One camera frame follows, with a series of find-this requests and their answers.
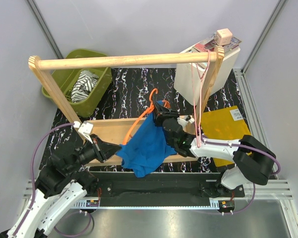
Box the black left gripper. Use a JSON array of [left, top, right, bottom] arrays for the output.
[[67, 133, 122, 173]]

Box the orange plastic hanger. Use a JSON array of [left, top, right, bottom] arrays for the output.
[[122, 88, 158, 145]]

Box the blue tank top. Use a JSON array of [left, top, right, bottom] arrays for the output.
[[117, 112, 177, 178]]

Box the pink wire hanger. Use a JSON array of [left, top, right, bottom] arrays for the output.
[[193, 50, 211, 148]]

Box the striped white tank top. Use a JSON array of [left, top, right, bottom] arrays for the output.
[[71, 70, 99, 103]]

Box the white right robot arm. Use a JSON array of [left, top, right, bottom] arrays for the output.
[[152, 102, 281, 197]]

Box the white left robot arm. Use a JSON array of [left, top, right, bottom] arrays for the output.
[[0, 134, 122, 238]]

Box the wooden clothes rack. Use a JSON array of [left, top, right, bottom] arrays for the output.
[[28, 47, 224, 166]]

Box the white storage box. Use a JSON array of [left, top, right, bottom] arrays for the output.
[[174, 47, 240, 105]]

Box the yellow padded envelope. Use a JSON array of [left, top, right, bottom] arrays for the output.
[[200, 106, 254, 169]]

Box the stack of books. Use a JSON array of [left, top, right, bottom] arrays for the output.
[[188, 33, 242, 55]]

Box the green plastic basket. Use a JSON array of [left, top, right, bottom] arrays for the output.
[[41, 49, 114, 118]]

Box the beige cube power socket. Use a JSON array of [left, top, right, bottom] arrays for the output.
[[215, 28, 233, 46]]

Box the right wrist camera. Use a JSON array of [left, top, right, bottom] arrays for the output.
[[177, 115, 195, 128]]

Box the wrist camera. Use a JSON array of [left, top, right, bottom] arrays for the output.
[[78, 121, 93, 143], [177, 115, 195, 128]]

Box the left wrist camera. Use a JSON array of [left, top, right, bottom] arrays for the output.
[[78, 121, 93, 143]]

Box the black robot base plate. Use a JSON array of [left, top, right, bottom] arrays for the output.
[[37, 171, 246, 208]]

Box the purple floor cable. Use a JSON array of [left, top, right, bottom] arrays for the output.
[[54, 212, 95, 236]]

